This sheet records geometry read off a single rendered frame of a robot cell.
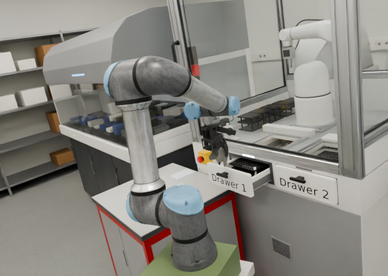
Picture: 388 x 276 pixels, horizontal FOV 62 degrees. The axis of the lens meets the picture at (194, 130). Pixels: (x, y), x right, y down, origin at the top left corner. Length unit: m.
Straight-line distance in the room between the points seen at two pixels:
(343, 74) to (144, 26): 1.35
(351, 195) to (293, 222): 0.36
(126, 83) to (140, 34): 1.21
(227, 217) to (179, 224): 0.82
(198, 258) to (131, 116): 0.48
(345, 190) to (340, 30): 0.58
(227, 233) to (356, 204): 0.73
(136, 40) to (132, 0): 4.06
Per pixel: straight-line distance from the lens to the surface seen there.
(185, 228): 0.99
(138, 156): 1.02
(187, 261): 1.04
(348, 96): 1.22
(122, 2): 6.06
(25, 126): 5.34
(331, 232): 1.50
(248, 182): 1.45
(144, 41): 2.16
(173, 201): 0.97
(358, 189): 1.33
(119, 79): 0.98
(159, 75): 0.92
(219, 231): 1.77
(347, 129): 1.26
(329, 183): 1.36
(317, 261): 1.65
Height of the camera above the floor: 1.52
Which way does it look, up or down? 15 degrees down
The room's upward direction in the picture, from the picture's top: 10 degrees counter-clockwise
